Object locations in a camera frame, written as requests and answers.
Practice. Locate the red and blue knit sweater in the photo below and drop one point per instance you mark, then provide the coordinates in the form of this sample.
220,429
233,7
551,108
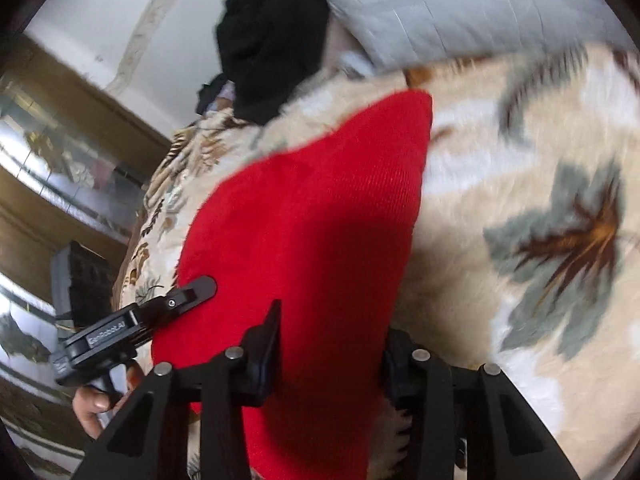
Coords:
320,220

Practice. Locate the person's left hand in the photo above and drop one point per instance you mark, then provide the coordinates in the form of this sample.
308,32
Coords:
95,410

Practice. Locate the dark grey box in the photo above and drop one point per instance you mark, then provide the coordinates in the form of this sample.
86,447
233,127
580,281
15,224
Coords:
87,280

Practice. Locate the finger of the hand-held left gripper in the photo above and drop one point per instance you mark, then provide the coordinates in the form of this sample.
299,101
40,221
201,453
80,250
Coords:
190,294

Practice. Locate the beige leaf-print blanket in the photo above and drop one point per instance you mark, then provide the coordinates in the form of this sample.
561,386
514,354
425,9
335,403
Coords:
500,170

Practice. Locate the wooden wardrobe with mirror panels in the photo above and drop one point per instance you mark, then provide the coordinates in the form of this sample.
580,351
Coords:
45,200

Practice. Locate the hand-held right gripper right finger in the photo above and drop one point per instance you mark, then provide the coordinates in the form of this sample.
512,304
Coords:
397,370

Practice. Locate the grey quilted pillow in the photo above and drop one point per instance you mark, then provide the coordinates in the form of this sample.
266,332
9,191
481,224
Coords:
450,10

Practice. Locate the black cloth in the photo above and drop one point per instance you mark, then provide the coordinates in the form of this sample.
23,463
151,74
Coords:
270,45

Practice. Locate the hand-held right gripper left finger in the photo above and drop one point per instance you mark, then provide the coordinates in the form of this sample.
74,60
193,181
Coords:
265,360

